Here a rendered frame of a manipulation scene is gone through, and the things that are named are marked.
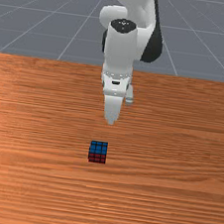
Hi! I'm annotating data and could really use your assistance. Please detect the many-coloured puzzle cube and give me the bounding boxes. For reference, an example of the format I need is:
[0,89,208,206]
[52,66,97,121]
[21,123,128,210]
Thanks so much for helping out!
[86,139,110,166]

